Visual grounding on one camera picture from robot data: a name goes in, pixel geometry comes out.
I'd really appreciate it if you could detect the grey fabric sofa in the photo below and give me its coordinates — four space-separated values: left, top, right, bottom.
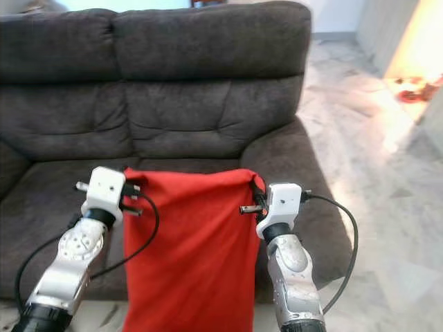
0 0 355 306

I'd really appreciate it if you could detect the red offering plate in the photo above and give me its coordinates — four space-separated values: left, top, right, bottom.
393 75 443 104

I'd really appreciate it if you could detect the light wooden cabinet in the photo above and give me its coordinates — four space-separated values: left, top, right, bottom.
355 0 443 78

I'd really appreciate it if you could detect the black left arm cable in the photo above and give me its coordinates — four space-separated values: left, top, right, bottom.
12 191 161 317

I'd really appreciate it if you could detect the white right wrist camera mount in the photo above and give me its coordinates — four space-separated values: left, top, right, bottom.
255 183 304 240

